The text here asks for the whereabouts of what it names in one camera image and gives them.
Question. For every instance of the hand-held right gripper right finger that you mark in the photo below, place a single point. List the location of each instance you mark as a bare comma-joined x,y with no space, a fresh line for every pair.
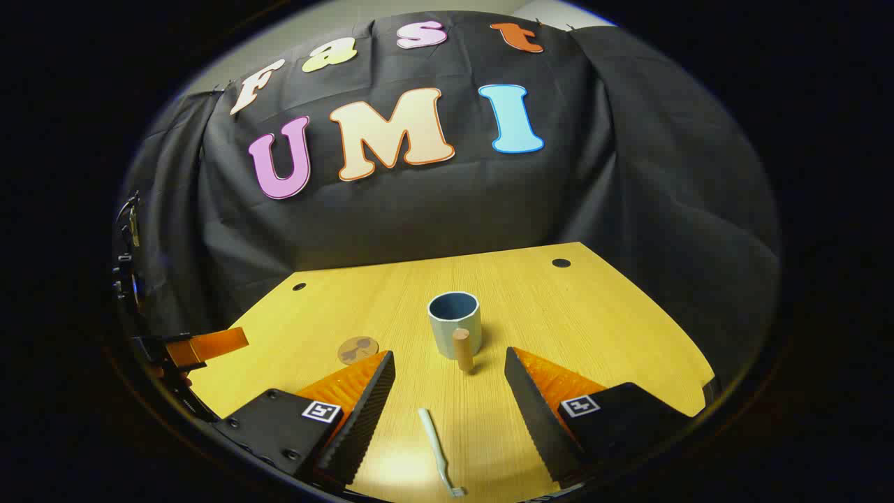
534,412

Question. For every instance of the black backdrop cloth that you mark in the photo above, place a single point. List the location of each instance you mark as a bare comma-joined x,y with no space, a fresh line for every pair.
447,209

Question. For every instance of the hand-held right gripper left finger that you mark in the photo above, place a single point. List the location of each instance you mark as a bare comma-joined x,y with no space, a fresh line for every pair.
363,412

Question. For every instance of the round wooden coaster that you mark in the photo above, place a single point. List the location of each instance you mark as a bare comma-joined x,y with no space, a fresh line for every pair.
357,351

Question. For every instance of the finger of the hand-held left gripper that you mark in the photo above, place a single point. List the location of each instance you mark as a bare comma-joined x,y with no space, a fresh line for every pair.
220,341

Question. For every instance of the wooden desktop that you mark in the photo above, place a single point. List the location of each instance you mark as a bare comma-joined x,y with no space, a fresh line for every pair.
594,328

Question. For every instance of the pale green toothbrush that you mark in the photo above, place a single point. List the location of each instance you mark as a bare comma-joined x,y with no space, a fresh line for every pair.
434,443

